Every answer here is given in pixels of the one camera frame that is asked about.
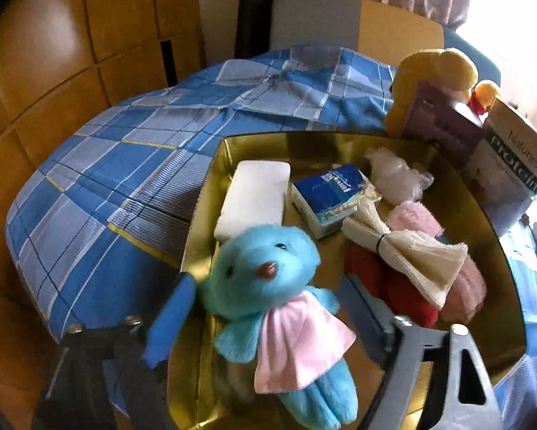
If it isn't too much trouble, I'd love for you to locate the blue plaid bed sheet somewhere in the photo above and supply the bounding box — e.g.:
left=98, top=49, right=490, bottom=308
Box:
left=5, top=47, right=537, bottom=429

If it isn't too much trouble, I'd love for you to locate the blue tissue pack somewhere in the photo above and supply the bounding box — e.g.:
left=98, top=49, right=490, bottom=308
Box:
left=291, top=164, right=382, bottom=240

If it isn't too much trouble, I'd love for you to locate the gold metal tray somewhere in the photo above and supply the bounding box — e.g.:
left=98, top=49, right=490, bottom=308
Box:
left=167, top=131, right=526, bottom=429

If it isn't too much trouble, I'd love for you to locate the multicolour headboard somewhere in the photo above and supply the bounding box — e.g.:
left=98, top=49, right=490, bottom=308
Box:
left=270, top=0, right=501, bottom=83

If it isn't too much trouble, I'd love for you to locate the teal bear plush pink dress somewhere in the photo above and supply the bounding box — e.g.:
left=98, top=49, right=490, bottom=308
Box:
left=200, top=224, right=359, bottom=429

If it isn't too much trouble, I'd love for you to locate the pink towel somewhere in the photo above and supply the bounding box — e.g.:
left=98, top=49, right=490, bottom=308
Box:
left=386, top=201, right=487, bottom=324

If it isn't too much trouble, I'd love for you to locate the maroon box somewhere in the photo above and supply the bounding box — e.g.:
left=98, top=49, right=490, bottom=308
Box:
left=403, top=82, right=483, bottom=169

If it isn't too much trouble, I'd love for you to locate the white sponge block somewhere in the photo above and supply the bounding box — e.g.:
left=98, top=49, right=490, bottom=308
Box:
left=214, top=160, right=291, bottom=244

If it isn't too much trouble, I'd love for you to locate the beige cloth bundle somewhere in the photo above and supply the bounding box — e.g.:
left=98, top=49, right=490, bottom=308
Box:
left=341, top=197, right=468, bottom=310

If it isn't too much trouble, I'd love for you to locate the red plush sock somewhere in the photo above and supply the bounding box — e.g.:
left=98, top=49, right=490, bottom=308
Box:
left=343, top=241, right=439, bottom=328

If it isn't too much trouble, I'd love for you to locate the clear plastic bag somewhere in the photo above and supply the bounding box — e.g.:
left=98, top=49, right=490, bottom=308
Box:
left=365, top=148, right=434, bottom=206

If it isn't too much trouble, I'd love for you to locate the white protein powder can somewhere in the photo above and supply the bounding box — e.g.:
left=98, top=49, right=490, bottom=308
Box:
left=462, top=99, right=537, bottom=236

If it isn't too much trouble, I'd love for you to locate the yellow bear plush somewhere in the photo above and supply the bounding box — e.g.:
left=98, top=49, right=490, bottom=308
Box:
left=384, top=48, right=502, bottom=138

